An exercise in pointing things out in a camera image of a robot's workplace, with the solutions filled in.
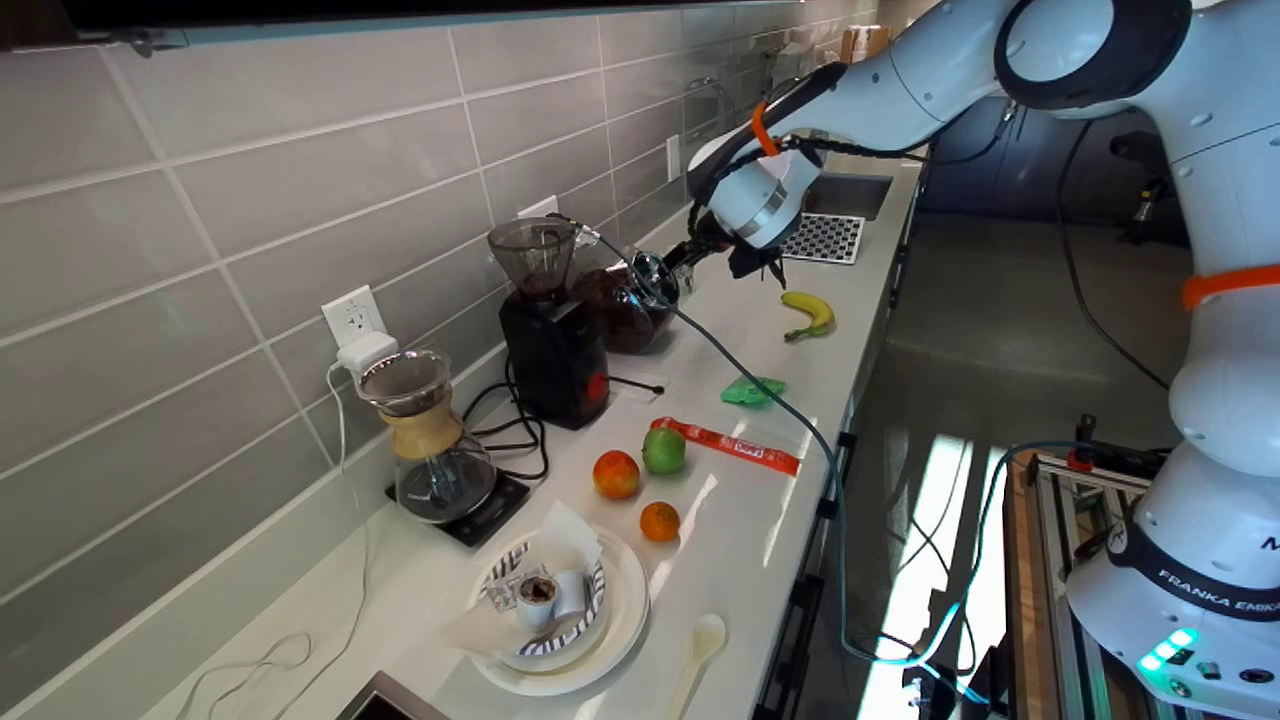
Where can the red strip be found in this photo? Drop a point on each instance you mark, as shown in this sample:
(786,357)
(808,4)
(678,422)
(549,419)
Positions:
(747,453)

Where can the small orange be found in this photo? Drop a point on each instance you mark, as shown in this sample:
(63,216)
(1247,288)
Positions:
(658,521)

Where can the red orange fruit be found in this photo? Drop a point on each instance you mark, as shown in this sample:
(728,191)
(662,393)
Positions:
(616,473)

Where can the black coffee scale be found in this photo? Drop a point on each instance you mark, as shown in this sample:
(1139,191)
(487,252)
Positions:
(491,513)

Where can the white spoon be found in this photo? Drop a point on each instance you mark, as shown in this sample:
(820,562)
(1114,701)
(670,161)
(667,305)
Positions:
(702,641)

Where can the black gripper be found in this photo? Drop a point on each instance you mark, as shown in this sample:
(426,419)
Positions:
(726,244)

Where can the black spoon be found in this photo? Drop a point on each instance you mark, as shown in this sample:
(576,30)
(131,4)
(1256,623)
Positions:
(637,384)

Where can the dark upper cabinet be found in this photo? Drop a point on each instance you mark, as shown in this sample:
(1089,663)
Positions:
(264,8)

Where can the metal frame cart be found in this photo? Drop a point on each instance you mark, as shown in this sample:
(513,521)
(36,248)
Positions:
(1052,562)

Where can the white power plug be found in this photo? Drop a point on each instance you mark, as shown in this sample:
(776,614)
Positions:
(360,357)

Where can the yellow banana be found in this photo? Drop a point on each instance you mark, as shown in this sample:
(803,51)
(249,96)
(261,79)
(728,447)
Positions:
(814,315)

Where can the black coffee grinder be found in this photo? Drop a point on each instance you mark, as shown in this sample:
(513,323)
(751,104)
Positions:
(552,353)

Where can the white plate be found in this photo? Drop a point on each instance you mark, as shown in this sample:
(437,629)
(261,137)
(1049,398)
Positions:
(627,624)

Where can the patterned bowl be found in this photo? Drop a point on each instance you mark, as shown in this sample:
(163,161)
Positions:
(576,641)

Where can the green apple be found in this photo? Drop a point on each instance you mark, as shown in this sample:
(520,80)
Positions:
(667,449)

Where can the green cloth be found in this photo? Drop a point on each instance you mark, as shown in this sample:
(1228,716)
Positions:
(752,393)

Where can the white paper filter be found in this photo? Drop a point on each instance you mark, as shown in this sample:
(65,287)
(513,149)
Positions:
(564,537)

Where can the white wall outlet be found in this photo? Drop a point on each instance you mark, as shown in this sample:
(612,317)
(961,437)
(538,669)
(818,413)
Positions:
(674,159)
(351,315)

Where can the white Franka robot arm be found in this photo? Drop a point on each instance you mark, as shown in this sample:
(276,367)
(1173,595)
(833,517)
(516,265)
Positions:
(1203,403)

